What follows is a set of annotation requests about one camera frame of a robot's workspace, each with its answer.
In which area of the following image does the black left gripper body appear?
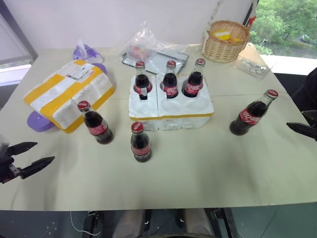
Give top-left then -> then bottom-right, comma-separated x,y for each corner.
0,146 -> 22,184

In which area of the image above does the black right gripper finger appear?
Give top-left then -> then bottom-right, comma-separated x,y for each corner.
301,110 -> 317,125
286,122 -> 317,142

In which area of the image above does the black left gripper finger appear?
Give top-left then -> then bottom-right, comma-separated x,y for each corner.
19,156 -> 55,180
7,141 -> 38,157

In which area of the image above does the glass cola bottle red cap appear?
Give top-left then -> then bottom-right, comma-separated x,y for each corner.
77,100 -> 115,145
229,89 -> 279,137
133,60 -> 153,101
181,58 -> 207,98
130,121 -> 153,164
161,59 -> 179,100

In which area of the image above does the white yellow taped package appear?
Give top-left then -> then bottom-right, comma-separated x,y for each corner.
23,59 -> 116,135

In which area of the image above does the clear box with washers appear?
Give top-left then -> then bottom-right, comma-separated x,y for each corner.
232,53 -> 270,80

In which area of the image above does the white foam bottle tray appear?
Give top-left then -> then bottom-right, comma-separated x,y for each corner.
128,72 -> 214,132

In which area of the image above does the purple flat mat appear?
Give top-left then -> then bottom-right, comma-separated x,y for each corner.
27,62 -> 108,134

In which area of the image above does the wicker basket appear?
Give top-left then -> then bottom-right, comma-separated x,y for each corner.
201,20 -> 251,63

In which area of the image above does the grey rounded shape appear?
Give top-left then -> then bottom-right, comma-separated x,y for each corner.
182,208 -> 215,238
116,209 -> 150,238

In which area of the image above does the purple plastic bag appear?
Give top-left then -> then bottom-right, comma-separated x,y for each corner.
72,38 -> 105,64

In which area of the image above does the black pole with red mark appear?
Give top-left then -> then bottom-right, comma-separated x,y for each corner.
243,0 -> 260,27

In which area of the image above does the yellow item in basket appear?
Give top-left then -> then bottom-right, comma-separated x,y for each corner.
213,30 -> 242,42

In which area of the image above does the clear plastic bag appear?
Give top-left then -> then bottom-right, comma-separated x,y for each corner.
120,20 -> 192,73

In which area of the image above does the white thin cable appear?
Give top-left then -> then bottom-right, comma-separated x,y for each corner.
69,210 -> 100,236

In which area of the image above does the black table frame leg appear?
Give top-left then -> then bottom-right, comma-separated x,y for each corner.
210,208 -> 240,238

